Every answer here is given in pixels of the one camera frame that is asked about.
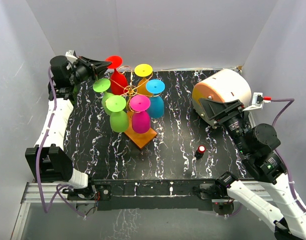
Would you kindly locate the red plastic wine glass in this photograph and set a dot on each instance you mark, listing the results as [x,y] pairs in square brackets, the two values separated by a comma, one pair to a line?
[118,80]

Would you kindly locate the orange plastic wine glass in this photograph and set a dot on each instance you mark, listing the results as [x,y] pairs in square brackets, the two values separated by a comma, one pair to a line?
[144,71]

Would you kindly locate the small red black button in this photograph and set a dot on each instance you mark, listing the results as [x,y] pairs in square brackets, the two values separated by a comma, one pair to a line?
[200,152]

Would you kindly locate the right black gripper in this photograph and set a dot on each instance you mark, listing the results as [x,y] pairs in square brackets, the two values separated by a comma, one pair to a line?
[220,112]

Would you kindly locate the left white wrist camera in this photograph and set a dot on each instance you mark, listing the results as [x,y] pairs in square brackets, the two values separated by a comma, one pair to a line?
[71,56]

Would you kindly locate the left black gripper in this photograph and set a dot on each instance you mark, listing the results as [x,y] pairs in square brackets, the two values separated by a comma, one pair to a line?
[96,69]

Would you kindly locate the green plastic wine glass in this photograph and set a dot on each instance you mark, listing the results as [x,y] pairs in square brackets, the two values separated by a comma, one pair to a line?
[102,86]
[118,119]

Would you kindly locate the gold wire wine glass rack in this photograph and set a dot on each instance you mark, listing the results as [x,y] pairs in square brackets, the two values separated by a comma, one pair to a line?
[140,140]

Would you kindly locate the pink plastic wine glass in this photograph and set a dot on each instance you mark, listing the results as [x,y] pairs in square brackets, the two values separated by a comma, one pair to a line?
[140,118]

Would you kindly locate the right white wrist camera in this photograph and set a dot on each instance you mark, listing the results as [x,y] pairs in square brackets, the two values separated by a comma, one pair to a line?
[258,101]

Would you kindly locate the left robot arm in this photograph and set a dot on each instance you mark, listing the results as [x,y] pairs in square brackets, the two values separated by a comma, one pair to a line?
[47,160]

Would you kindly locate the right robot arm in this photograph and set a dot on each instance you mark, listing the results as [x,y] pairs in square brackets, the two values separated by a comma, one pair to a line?
[287,216]

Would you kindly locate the blue plastic wine glass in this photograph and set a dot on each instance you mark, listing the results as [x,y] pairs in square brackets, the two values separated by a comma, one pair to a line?
[155,87]

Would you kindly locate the orange and white cylinder box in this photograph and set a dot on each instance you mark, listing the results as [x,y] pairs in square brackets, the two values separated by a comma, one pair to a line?
[223,86]

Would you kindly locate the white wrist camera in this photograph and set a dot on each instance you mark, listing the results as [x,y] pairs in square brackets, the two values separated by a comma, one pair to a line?
[258,101]
[71,56]

